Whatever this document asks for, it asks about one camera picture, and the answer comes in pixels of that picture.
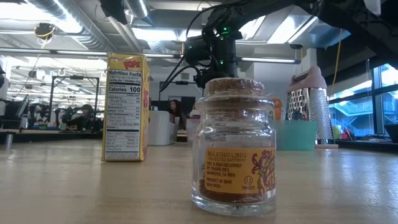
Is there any grey ceiling air unit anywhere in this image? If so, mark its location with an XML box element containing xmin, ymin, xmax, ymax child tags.
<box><xmin>287</xmin><ymin>12</ymin><xmax>352</xmax><ymax>49</ymax></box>

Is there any yellow hanging cable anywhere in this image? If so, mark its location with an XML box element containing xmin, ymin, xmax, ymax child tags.
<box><xmin>331</xmin><ymin>29</ymin><xmax>343</xmax><ymax>86</ymax></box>

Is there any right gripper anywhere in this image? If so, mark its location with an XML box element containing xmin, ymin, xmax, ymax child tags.
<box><xmin>198</xmin><ymin>29</ymin><xmax>239</xmax><ymax>90</ymax></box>

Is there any teal plastic bin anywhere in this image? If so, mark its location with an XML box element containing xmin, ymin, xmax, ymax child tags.
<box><xmin>273</xmin><ymin>119</ymin><xmax>318</xmax><ymax>152</ymax></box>

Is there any ceiling light bar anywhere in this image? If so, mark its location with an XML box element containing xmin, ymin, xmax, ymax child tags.
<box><xmin>0</xmin><ymin>48</ymin><xmax>302</xmax><ymax>65</ymax></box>

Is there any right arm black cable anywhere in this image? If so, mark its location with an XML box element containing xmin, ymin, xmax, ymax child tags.
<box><xmin>159</xmin><ymin>0</ymin><xmax>249</xmax><ymax>93</ymax></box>

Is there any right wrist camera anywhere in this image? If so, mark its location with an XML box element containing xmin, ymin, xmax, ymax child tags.
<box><xmin>183</xmin><ymin>35</ymin><xmax>215</xmax><ymax>67</ymax></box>

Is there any cork-lid saffron jar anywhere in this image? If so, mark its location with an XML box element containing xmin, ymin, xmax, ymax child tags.
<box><xmin>191</xmin><ymin>77</ymin><xmax>277</xmax><ymax>217</ymax></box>

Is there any shallow clear plastic bin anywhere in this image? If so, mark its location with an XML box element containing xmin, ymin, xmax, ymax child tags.
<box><xmin>185</xmin><ymin>119</ymin><xmax>200</xmax><ymax>146</ymax></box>

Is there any black background stand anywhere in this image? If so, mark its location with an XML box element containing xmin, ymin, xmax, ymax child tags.
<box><xmin>48</xmin><ymin>74</ymin><xmax>100</xmax><ymax>125</ymax></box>

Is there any black background frame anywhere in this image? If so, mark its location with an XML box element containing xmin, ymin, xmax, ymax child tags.
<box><xmin>159</xmin><ymin>80</ymin><xmax>205</xmax><ymax>103</ymax></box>

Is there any silver ventilation duct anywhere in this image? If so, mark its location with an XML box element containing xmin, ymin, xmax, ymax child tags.
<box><xmin>27</xmin><ymin>0</ymin><xmax>114</xmax><ymax>53</ymax></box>

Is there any deep clear plastic bin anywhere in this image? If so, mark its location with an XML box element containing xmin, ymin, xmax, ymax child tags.
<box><xmin>148</xmin><ymin>110</ymin><xmax>180</xmax><ymax>146</ymax></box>

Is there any window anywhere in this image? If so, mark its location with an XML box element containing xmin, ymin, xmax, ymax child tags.
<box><xmin>328</xmin><ymin>62</ymin><xmax>398</xmax><ymax>138</ymax></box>

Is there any person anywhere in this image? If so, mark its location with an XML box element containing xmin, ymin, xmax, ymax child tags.
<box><xmin>167</xmin><ymin>99</ymin><xmax>187</xmax><ymax>130</ymax></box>
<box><xmin>62</xmin><ymin>104</ymin><xmax>103</xmax><ymax>131</ymax></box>

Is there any black ceiling device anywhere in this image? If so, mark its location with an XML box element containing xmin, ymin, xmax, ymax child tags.
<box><xmin>33</xmin><ymin>22</ymin><xmax>57</xmax><ymax>40</ymax></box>

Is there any yellow Corn Pops box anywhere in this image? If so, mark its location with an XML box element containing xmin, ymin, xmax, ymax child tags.
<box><xmin>101</xmin><ymin>52</ymin><xmax>150</xmax><ymax>162</ymax></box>

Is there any pink-handled box grater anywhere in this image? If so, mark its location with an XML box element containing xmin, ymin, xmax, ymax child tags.
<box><xmin>285</xmin><ymin>65</ymin><xmax>339</xmax><ymax>149</ymax></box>

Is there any dark neighbouring table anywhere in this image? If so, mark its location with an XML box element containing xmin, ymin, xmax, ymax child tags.
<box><xmin>335</xmin><ymin>138</ymin><xmax>398</xmax><ymax>154</ymax></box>

